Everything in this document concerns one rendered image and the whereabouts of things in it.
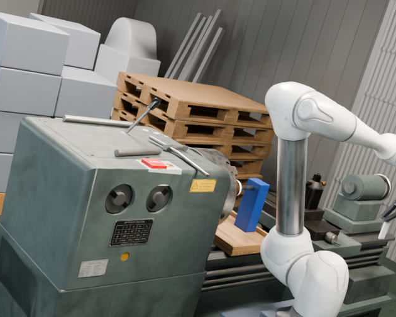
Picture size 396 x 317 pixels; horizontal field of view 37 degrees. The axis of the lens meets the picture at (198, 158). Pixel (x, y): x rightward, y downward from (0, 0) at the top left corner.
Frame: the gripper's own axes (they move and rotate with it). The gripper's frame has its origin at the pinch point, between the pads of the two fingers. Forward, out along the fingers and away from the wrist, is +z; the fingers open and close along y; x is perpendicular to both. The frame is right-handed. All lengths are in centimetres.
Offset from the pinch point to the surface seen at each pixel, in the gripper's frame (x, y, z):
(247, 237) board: -26, -50, 23
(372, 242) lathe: 63, -53, 27
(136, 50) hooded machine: 170, -556, 15
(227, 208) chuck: -52, -39, 5
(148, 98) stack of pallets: 60, -308, 23
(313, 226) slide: 4.8, -44.7, 14.3
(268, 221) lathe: -3, -64, 22
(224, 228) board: -33, -58, 23
